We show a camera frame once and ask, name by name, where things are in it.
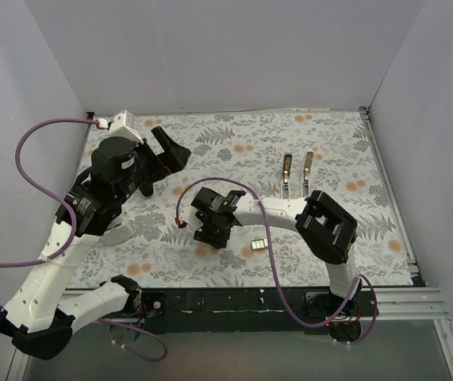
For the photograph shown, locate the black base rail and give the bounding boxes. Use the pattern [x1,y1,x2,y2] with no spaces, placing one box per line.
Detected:
[94,285,378,335]

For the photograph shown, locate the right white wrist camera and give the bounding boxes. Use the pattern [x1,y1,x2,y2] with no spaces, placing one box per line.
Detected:
[176,206,203,231]

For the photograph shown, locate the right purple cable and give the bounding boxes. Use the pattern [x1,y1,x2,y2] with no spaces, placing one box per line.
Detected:
[174,177,380,346]

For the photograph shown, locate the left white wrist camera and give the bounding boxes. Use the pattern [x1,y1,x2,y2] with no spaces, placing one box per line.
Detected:
[108,110,143,144]

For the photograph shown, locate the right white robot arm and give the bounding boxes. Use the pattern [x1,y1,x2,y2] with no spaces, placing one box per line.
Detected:
[179,187,360,316]

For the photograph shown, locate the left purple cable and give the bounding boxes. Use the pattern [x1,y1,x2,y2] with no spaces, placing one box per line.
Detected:
[0,117,170,362]

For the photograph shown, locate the floral table mat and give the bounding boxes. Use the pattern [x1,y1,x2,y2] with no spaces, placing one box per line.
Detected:
[70,112,413,289]

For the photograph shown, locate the clear conical flask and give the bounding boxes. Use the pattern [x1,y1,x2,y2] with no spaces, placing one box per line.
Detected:
[100,214,134,246]

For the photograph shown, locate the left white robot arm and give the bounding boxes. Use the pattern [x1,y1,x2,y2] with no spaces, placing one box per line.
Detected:
[0,127,191,360]

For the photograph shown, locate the grey staple strips block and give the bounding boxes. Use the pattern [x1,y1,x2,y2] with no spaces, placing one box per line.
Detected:
[251,239,268,251]

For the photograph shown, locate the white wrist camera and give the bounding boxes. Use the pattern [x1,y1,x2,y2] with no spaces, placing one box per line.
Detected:
[108,110,143,144]
[176,206,203,231]

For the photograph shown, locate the black stand orange cap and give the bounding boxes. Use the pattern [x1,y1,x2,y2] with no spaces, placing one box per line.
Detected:
[139,183,154,198]

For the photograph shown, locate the green stapler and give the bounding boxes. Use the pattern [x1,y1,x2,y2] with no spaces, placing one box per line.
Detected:
[280,152,293,199]

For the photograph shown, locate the purple cable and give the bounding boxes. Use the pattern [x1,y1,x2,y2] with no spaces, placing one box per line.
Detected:
[174,177,380,346]
[0,117,170,362]

